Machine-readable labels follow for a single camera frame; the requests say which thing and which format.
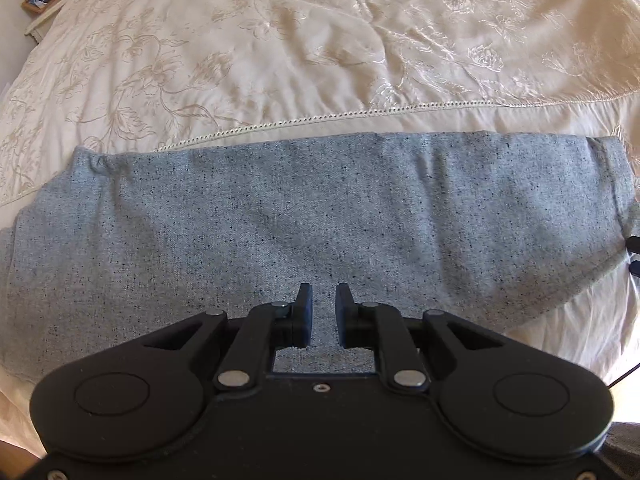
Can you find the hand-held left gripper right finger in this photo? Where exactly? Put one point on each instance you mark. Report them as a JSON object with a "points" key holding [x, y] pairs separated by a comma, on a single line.
{"points": [[345, 321]]}

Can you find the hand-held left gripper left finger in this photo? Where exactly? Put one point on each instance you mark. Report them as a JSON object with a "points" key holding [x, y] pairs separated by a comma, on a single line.
{"points": [[305, 321]]}

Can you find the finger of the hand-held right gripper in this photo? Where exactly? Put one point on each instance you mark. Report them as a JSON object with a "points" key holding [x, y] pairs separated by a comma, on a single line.
{"points": [[634, 244], [636, 267]]}

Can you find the blue-grey speckled pants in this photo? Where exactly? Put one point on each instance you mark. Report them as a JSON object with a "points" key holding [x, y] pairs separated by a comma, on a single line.
{"points": [[250, 235]]}

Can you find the white bed sheet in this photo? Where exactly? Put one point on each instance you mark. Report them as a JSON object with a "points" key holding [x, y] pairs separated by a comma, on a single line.
{"points": [[565, 320]]}

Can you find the cream embroidered bedspread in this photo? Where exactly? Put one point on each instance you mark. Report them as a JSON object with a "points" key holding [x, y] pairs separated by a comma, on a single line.
{"points": [[300, 50]]}

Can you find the cream nightstand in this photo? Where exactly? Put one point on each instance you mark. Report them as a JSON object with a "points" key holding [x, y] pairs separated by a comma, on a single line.
{"points": [[47, 17]]}

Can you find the wooden picture frame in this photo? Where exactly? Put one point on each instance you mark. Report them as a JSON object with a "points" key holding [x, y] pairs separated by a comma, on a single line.
{"points": [[38, 0]]}

